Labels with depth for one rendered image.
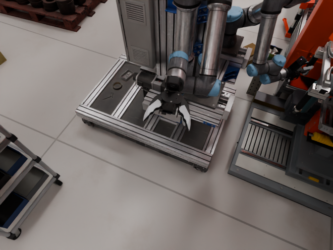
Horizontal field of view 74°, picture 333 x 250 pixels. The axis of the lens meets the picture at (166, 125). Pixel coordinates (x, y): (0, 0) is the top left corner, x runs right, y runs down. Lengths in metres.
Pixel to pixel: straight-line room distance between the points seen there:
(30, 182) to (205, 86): 1.52
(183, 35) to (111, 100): 1.23
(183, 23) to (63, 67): 2.10
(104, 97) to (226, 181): 1.33
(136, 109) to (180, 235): 1.10
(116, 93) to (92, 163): 0.68
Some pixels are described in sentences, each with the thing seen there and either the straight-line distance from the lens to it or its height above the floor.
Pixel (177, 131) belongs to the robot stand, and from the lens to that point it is 1.88.
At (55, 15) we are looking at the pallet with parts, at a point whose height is 0.16.
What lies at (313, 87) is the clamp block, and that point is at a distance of 1.43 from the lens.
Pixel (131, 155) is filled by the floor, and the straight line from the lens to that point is 2.05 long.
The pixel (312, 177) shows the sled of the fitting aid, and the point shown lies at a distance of 2.08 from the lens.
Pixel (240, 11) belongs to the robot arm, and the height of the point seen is 1.05.
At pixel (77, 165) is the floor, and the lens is 2.14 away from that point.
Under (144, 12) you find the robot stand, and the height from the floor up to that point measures 1.16.
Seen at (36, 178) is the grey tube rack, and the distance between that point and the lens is 2.00.
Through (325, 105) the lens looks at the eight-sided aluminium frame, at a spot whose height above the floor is 0.62.
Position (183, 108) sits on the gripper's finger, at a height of 1.23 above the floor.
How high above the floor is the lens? 1.83
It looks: 57 degrees down
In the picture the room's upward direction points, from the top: straight up
